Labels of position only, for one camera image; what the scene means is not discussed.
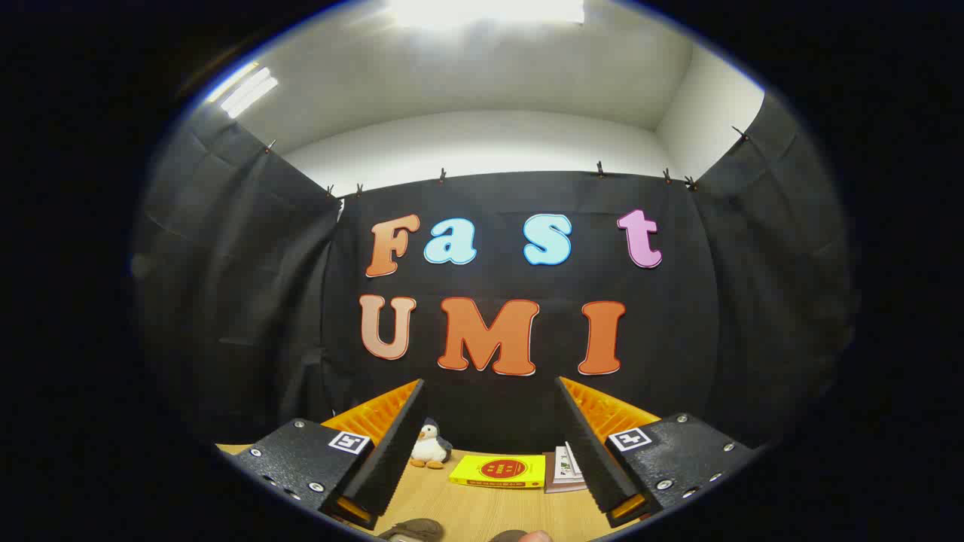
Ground pale pink book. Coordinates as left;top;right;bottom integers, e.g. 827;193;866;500
544;452;588;494

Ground penguin plush toy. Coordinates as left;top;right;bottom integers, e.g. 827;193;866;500
410;419;453;470

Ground ceiling tube light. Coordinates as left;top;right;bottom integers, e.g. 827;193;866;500
207;62;279;120

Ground black backdrop cloth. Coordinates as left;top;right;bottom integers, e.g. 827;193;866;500
132;90;856;456

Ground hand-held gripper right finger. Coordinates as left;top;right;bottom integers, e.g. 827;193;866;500
555;376;756;528

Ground ceiling light panel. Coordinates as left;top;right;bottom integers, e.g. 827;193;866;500
384;0;587;29

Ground row of black cloth clips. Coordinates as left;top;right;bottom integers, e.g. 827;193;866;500
264;124;750;198

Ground yellow book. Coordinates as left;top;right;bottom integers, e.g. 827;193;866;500
449;454;547;490

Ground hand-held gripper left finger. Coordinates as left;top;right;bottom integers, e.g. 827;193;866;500
226;379;428;532

